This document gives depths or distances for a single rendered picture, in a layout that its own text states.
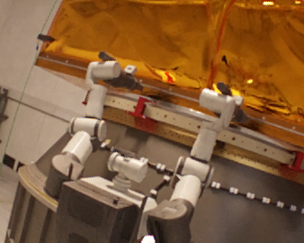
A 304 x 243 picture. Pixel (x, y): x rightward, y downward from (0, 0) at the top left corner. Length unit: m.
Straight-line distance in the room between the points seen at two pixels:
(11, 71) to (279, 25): 8.72
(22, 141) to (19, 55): 1.98
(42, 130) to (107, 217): 8.07
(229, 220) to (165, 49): 0.84
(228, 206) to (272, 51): 0.70
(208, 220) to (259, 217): 0.23
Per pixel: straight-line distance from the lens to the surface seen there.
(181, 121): 2.04
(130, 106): 2.19
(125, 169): 1.52
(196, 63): 2.15
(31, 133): 9.58
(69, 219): 1.44
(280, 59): 2.05
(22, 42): 10.46
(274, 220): 1.99
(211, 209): 1.90
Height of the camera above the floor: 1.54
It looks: 4 degrees up
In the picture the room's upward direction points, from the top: 20 degrees clockwise
